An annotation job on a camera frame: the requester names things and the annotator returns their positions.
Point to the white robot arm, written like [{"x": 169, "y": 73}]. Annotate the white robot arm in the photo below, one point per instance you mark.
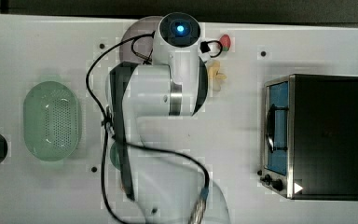
[{"x": 174, "y": 84}]

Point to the lavender round plate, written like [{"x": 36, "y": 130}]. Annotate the lavender round plate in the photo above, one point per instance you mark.
[{"x": 140, "y": 50}]

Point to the green metal cup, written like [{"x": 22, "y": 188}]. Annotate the green metal cup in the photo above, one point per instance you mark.
[{"x": 114, "y": 158}]

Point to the plush strawberry toy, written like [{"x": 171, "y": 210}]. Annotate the plush strawberry toy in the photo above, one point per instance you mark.
[{"x": 225, "y": 42}]

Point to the green oval colander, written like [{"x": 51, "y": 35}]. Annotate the green oval colander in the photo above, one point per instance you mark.
[{"x": 51, "y": 121}]

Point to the silver toaster oven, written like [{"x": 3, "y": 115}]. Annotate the silver toaster oven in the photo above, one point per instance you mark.
[{"x": 310, "y": 137}]

